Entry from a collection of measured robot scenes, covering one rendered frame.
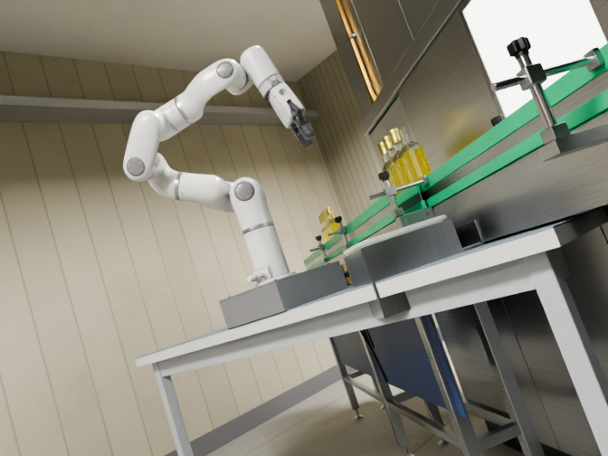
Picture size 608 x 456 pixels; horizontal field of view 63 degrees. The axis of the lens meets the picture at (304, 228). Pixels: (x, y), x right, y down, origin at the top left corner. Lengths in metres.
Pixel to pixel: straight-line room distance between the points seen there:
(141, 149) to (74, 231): 2.04
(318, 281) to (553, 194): 0.68
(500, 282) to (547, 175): 0.21
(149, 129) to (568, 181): 1.01
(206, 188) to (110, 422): 2.11
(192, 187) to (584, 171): 0.99
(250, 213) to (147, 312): 2.14
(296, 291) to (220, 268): 2.52
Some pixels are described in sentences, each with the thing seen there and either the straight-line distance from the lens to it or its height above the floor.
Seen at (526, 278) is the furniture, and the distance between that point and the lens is 0.97.
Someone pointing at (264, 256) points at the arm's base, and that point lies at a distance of 1.39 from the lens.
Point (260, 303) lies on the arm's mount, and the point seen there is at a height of 0.79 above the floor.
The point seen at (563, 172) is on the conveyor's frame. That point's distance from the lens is 0.91.
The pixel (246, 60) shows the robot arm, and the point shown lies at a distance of 1.44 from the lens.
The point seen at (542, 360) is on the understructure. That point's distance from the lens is 1.60.
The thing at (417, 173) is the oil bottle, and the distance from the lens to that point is 1.47.
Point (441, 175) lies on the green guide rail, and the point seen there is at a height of 0.94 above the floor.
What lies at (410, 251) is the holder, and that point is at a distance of 1.10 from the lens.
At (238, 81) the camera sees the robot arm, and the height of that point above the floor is 1.37.
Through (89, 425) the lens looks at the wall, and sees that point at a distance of 3.26.
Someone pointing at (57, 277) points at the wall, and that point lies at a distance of 3.31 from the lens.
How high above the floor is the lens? 0.78
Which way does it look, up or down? 7 degrees up
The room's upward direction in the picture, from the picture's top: 19 degrees counter-clockwise
